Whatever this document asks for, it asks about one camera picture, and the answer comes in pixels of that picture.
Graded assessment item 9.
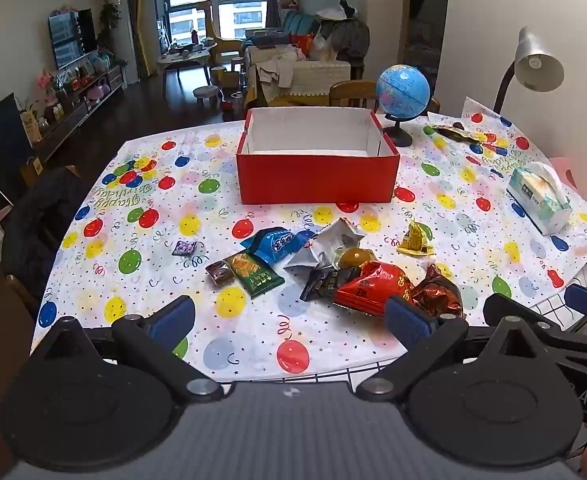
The copper foil snack bag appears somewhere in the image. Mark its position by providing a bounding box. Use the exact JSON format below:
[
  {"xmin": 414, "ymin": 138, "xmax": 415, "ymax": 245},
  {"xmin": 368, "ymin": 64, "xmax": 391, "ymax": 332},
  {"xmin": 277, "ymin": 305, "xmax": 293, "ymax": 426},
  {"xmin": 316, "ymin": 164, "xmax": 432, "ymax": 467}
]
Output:
[{"xmin": 411, "ymin": 263, "xmax": 465, "ymax": 318}]

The red snack bag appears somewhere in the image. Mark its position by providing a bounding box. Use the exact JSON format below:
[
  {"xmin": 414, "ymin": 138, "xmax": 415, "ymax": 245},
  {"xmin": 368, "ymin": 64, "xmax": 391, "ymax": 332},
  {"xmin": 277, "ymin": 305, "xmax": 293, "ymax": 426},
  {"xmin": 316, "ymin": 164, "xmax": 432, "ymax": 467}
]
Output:
[{"xmin": 333, "ymin": 260, "xmax": 414, "ymax": 318}]

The yellow gold candy packet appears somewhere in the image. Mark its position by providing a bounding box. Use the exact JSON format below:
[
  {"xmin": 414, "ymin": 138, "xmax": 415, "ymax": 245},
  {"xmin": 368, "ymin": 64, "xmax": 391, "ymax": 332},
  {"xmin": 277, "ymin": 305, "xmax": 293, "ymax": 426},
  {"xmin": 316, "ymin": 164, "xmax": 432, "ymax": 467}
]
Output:
[{"xmin": 397, "ymin": 221, "xmax": 433, "ymax": 257}]

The brown jelly cube candy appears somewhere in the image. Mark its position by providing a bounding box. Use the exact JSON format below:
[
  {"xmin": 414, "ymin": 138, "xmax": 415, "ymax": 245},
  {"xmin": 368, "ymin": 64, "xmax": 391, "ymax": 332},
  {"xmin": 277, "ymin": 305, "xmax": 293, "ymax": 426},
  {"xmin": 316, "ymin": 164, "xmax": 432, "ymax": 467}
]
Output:
[{"xmin": 206, "ymin": 260, "xmax": 235, "ymax": 287}]

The purple candy wrapper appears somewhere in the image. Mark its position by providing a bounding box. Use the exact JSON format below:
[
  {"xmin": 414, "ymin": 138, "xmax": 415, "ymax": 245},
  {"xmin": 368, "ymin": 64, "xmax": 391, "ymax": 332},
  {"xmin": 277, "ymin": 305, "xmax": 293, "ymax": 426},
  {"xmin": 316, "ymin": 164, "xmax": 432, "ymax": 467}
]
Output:
[{"xmin": 172, "ymin": 240, "xmax": 198, "ymax": 257}]

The braised egg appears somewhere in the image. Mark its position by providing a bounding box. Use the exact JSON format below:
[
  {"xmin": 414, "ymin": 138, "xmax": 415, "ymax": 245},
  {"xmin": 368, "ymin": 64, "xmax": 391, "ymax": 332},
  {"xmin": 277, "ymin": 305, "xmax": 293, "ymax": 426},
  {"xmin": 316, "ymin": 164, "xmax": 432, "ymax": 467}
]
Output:
[{"xmin": 338, "ymin": 247, "xmax": 376, "ymax": 269}]

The black cookie packet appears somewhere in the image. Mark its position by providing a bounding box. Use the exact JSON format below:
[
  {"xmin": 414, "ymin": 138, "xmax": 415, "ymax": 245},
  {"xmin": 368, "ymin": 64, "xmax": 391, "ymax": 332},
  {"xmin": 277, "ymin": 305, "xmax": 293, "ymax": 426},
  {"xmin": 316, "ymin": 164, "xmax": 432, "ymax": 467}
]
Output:
[{"xmin": 300, "ymin": 266, "xmax": 361, "ymax": 301}]

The green cracker packet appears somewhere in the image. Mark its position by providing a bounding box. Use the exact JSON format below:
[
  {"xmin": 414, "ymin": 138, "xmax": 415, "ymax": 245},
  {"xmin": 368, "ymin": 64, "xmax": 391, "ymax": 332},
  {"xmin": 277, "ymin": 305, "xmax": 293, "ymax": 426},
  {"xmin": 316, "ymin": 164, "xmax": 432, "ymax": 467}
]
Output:
[{"xmin": 224, "ymin": 250, "xmax": 285, "ymax": 298}]

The silver white snack bag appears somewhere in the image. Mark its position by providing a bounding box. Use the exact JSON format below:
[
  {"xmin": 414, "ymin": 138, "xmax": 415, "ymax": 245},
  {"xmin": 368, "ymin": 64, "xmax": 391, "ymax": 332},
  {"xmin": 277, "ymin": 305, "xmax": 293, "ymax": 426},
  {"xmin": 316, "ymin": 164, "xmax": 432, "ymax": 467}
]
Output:
[{"xmin": 284, "ymin": 218, "xmax": 365, "ymax": 270}]

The blue snack packet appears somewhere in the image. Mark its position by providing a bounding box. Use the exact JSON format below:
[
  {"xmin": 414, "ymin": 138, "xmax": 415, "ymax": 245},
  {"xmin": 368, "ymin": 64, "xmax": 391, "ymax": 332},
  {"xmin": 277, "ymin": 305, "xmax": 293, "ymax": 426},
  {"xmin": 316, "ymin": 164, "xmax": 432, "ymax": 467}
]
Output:
[{"xmin": 242, "ymin": 226, "xmax": 315, "ymax": 264}]

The balloon pattern tablecloth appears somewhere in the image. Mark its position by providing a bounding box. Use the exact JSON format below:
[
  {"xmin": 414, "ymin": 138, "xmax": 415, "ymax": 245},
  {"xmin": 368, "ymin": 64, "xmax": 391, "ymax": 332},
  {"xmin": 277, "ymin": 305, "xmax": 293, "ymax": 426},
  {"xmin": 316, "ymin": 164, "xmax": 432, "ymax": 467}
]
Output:
[{"xmin": 34, "ymin": 100, "xmax": 587, "ymax": 380}]

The tissue pack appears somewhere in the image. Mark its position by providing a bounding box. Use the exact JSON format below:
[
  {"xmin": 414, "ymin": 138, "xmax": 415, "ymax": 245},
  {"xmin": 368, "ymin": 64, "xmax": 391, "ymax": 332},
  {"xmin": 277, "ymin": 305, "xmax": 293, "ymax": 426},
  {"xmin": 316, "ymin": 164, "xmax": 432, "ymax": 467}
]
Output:
[{"xmin": 507, "ymin": 162, "xmax": 572, "ymax": 236}]

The red cardboard box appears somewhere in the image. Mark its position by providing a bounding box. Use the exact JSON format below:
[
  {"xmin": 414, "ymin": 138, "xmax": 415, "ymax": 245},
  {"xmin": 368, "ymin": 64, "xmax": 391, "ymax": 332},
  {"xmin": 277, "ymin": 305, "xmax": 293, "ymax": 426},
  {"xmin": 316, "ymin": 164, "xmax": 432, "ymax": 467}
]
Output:
[{"xmin": 236, "ymin": 106, "xmax": 400, "ymax": 205}]

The tv console shelf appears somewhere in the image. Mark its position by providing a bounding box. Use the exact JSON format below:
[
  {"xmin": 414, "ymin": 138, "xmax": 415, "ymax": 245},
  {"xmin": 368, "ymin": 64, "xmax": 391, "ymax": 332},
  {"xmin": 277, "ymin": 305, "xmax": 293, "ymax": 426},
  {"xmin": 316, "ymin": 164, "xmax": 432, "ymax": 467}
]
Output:
[{"xmin": 32, "ymin": 64, "xmax": 124, "ymax": 164}]

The blue desk globe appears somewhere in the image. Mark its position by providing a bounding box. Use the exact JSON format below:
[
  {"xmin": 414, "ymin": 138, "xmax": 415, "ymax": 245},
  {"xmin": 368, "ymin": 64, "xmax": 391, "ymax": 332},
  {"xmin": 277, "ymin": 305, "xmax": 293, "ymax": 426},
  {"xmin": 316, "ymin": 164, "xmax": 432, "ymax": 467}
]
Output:
[{"xmin": 376, "ymin": 64, "xmax": 431, "ymax": 148}]

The grey desk lamp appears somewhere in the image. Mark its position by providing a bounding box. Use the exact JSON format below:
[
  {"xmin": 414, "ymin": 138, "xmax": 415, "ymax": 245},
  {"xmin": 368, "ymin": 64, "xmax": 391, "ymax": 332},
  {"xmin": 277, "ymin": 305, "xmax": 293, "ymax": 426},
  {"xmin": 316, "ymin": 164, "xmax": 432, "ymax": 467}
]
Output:
[{"xmin": 493, "ymin": 26, "xmax": 565, "ymax": 114}]

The wooden chair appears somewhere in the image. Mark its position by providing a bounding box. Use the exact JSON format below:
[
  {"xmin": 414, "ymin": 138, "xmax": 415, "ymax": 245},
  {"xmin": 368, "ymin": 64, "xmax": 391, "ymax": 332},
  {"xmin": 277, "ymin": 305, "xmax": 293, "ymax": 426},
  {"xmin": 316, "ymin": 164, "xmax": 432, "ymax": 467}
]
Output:
[{"xmin": 329, "ymin": 79, "xmax": 379, "ymax": 112}]

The small white stool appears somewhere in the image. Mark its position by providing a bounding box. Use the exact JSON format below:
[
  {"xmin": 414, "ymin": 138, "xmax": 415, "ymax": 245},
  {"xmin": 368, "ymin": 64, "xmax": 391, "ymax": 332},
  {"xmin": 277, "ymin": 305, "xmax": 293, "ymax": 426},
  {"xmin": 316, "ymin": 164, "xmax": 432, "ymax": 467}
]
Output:
[{"xmin": 193, "ymin": 84, "xmax": 220, "ymax": 107}]

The round coffee table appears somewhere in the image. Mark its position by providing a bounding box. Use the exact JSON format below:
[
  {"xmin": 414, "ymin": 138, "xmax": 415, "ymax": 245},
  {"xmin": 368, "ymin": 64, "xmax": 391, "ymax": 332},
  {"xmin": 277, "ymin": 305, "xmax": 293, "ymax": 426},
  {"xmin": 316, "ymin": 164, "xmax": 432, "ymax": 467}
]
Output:
[{"xmin": 157, "ymin": 44, "xmax": 216, "ymax": 84}]

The sofa with cream cover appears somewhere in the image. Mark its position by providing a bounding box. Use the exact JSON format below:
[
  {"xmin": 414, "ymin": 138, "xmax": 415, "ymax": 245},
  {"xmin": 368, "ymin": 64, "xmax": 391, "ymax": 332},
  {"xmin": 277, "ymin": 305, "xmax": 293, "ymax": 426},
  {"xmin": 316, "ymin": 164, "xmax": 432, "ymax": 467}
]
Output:
[{"xmin": 245, "ymin": 44, "xmax": 351, "ymax": 107}]

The television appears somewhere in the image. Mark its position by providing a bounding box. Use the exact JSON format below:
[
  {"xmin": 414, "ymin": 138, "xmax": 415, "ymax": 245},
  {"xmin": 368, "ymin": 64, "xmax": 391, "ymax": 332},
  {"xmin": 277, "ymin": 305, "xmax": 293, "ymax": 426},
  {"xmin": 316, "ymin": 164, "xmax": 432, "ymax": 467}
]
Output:
[{"xmin": 48, "ymin": 9, "xmax": 97, "ymax": 70}]

